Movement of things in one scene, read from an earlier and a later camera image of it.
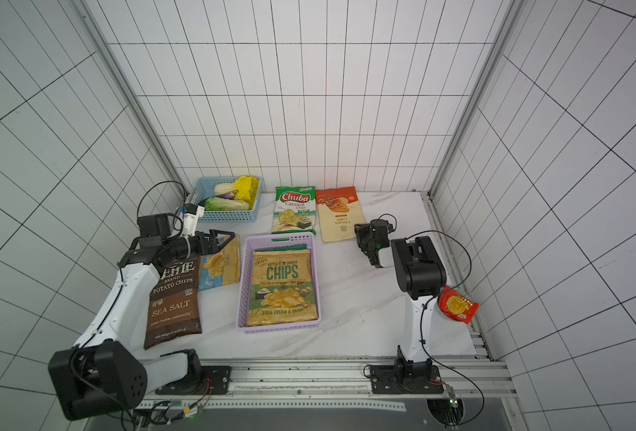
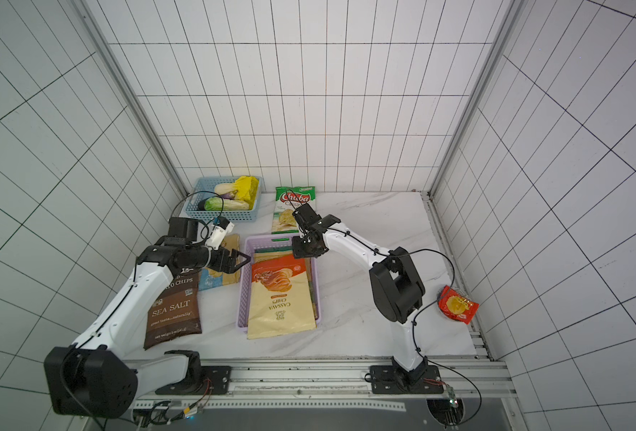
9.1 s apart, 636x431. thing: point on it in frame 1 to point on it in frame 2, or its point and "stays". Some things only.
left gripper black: x=203 y=247 to x=230 y=267
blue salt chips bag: x=221 y=268 stays
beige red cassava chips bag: x=340 y=212 to x=280 y=300
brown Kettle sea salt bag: x=173 y=308 stays
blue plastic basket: x=203 y=189 stays
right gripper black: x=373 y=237 to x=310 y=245
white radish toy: x=223 y=188 stays
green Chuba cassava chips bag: x=295 y=210 stays
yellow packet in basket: x=247 y=187 stays
